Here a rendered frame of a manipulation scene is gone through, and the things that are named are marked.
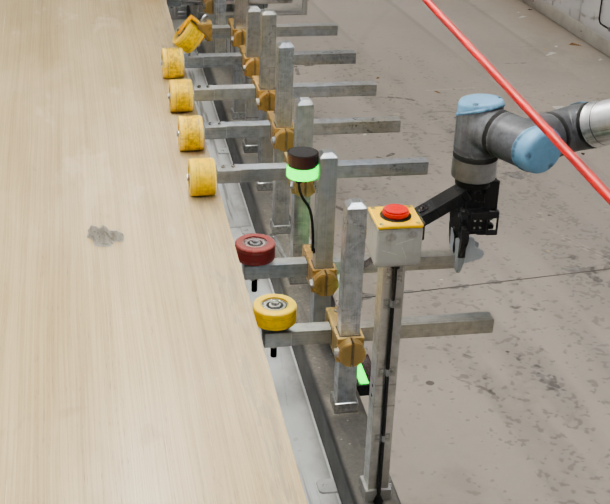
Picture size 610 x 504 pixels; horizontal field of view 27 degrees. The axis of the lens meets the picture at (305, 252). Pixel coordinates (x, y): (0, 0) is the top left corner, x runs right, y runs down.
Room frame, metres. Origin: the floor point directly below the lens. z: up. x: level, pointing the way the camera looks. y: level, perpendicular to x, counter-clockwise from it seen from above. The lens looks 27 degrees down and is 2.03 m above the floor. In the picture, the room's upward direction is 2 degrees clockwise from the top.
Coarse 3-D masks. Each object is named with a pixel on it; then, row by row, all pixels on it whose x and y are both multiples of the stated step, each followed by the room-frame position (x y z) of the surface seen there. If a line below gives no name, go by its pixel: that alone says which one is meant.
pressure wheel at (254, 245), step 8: (240, 240) 2.22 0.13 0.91; (248, 240) 2.23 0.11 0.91; (256, 240) 2.21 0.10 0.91; (264, 240) 2.23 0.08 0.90; (272, 240) 2.22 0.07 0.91; (240, 248) 2.19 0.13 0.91; (248, 248) 2.19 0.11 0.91; (256, 248) 2.19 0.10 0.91; (264, 248) 2.19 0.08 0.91; (272, 248) 2.20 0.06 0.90; (240, 256) 2.19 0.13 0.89; (248, 256) 2.18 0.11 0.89; (256, 256) 2.18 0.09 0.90; (264, 256) 2.18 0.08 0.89; (272, 256) 2.20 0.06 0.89; (248, 264) 2.18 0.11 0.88; (256, 264) 2.18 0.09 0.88; (264, 264) 2.18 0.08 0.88; (256, 280) 2.21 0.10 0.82; (256, 288) 2.21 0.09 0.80
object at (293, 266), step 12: (432, 252) 2.29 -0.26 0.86; (444, 252) 2.29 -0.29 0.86; (276, 264) 2.21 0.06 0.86; (288, 264) 2.21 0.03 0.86; (300, 264) 2.22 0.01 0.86; (336, 264) 2.23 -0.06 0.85; (372, 264) 2.25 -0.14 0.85; (420, 264) 2.27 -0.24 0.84; (432, 264) 2.27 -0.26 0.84; (444, 264) 2.28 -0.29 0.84; (252, 276) 2.20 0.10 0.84; (264, 276) 2.20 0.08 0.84; (276, 276) 2.21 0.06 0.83; (288, 276) 2.21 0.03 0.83; (300, 276) 2.22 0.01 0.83
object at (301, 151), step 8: (296, 152) 2.19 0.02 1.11; (304, 152) 2.19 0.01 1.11; (312, 152) 2.19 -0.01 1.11; (312, 168) 2.17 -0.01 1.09; (304, 200) 2.19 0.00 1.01; (312, 216) 2.19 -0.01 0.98; (312, 224) 2.19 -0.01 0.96; (312, 232) 2.19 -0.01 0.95; (312, 240) 2.19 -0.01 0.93; (312, 248) 2.19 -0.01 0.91
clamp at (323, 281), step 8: (304, 248) 2.27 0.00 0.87; (304, 256) 2.26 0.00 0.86; (312, 264) 2.20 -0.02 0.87; (312, 272) 2.17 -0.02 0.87; (320, 272) 2.17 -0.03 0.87; (328, 272) 2.17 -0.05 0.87; (336, 272) 2.18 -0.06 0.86; (312, 280) 2.17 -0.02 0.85; (320, 280) 2.16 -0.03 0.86; (328, 280) 2.16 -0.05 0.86; (336, 280) 2.16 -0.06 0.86; (312, 288) 2.17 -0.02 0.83; (320, 288) 2.16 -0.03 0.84; (328, 288) 2.16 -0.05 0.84; (336, 288) 2.16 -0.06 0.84
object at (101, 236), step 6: (90, 228) 2.24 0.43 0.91; (96, 228) 2.24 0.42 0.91; (102, 228) 2.23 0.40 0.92; (90, 234) 2.22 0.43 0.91; (96, 234) 2.23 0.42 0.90; (102, 234) 2.20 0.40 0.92; (108, 234) 2.22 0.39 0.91; (114, 234) 2.22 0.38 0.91; (120, 234) 2.22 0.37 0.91; (96, 240) 2.20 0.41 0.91; (102, 240) 2.19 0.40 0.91; (108, 240) 2.20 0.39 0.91; (114, 240) 2.20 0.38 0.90; (120, 240) 2.20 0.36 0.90; (102, 246) 2.18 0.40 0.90; (108, 246) 2.18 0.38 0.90
